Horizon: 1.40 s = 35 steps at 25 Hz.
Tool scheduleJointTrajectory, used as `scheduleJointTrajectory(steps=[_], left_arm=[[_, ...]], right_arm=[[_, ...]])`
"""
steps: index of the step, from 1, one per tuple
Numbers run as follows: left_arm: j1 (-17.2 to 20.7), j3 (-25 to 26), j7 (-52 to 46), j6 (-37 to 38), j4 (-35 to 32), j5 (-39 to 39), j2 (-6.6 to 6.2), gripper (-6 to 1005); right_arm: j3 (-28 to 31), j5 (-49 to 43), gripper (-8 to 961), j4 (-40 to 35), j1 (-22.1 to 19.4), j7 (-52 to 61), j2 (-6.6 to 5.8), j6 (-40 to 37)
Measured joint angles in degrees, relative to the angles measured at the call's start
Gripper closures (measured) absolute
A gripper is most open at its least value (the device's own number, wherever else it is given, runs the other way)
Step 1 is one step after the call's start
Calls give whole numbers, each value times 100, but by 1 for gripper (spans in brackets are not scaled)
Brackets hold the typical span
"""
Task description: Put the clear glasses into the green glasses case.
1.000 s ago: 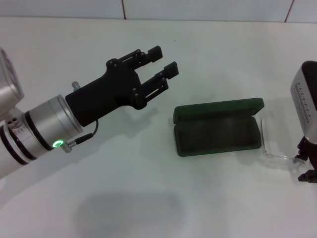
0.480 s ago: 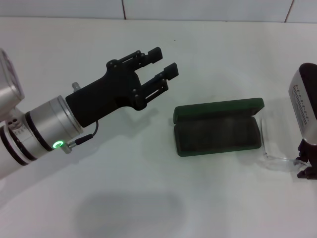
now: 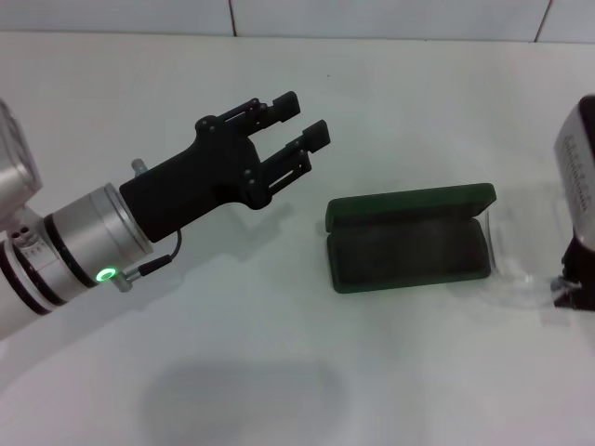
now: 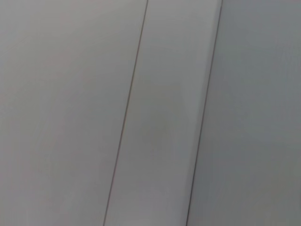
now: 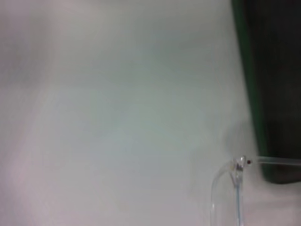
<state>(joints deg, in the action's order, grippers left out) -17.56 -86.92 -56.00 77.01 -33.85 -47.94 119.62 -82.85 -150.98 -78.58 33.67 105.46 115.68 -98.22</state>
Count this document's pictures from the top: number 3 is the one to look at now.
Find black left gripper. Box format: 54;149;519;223
119;90;332;243

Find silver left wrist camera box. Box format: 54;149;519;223
0;99;43;224

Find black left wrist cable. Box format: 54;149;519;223
114;230;182;294

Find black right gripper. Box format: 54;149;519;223
557;230;595;313

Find clear white glasses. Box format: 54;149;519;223
483;208;566;308

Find green glasses case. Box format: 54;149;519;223
324;182;497;295

